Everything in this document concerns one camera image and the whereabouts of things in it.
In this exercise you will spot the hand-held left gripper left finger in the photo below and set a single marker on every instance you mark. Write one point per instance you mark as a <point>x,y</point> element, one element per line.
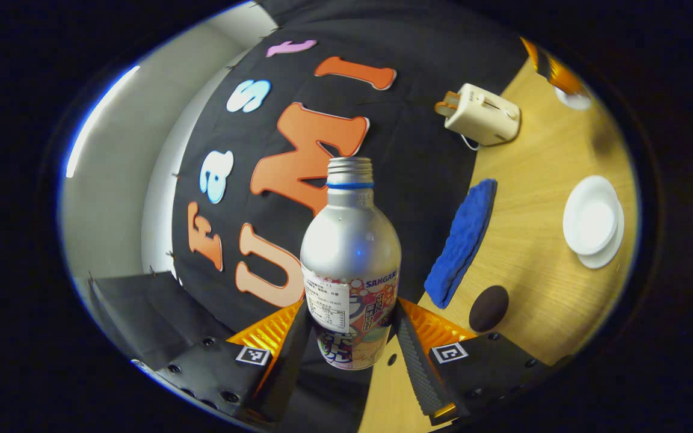
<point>286,373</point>

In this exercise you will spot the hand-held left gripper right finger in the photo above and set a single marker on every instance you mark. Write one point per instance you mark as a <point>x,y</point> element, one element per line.
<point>415,367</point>

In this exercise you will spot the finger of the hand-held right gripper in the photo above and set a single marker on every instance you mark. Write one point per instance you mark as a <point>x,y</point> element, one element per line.
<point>554,72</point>

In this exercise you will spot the white teacup lid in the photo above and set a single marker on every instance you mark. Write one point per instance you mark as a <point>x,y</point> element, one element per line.
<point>575,101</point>

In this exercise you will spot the dark round coaster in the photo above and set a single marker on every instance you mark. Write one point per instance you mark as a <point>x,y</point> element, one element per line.
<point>489,308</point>

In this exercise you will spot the silver water bottle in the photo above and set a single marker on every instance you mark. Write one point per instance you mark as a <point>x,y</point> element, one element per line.
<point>349,246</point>

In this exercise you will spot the white teacup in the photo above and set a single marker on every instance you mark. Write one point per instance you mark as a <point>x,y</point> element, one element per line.
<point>590,216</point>

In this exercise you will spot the cream toaster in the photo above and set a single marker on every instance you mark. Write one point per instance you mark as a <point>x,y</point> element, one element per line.
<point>485,114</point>

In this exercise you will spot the toast slice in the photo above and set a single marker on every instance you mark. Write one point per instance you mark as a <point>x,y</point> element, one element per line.
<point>444,109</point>
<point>452,96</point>

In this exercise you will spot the blue towel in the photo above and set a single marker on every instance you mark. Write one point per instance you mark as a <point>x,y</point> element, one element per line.
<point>461,240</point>

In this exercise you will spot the black backdrop cloth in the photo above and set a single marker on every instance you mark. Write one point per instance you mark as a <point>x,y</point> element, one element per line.
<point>418,156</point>

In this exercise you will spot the white saucer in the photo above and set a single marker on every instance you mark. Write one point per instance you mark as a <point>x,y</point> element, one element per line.
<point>608,255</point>

